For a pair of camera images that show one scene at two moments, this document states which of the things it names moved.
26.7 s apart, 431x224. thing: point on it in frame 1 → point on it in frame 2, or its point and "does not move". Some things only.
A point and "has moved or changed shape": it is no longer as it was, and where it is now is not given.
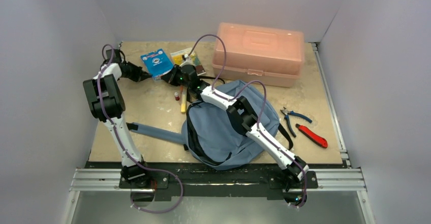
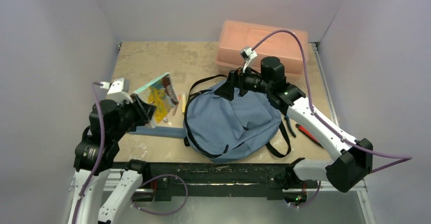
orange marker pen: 180,96 → 175,108
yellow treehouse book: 177,57 → 160,93
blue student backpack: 211,134 has moved or changed shape
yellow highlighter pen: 183,107 does not move
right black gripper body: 171,76 → 240,84
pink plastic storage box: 259,55 does not move
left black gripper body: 133,72 → 132,114
